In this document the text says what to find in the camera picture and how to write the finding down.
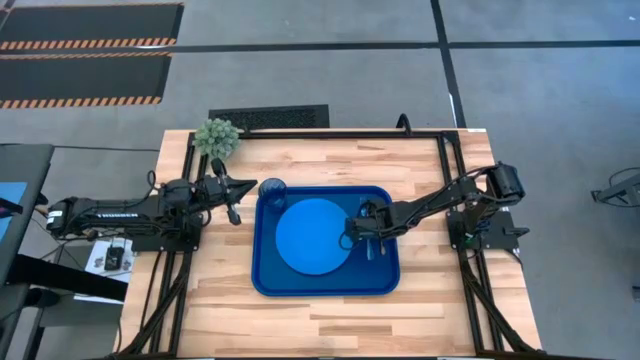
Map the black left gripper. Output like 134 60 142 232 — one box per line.
201 158 259 227

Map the blue patterned translucent cup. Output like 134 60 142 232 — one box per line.
257 177 289 211

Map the blue round plate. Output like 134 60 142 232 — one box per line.
274 197 355 277

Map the blue plastic tray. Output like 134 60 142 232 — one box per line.
250 185 402 298

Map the green potted plant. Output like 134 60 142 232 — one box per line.
192 117 242 162

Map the black floor vent grille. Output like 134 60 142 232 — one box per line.
208 104 331 131

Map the small black device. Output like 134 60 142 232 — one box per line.
103 245 126 272

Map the white paper sheet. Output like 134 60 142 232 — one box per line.
83 238 136 284

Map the black hazard striped floor mat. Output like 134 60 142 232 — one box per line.
0 2 186 52
0 51 174 111

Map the dark side desk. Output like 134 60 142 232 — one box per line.
0 143 56 287

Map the grey metal stand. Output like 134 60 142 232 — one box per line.
590 166 640 207

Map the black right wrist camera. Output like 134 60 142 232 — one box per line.
371 201 397 227

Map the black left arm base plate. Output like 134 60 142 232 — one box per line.
130 219 204 253

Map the black aluminium table frame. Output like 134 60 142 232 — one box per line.
112 128 544 360

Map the black frame cable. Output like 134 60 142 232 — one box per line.
395 112 414 137

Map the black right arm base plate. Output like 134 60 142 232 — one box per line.
445 209 531 252

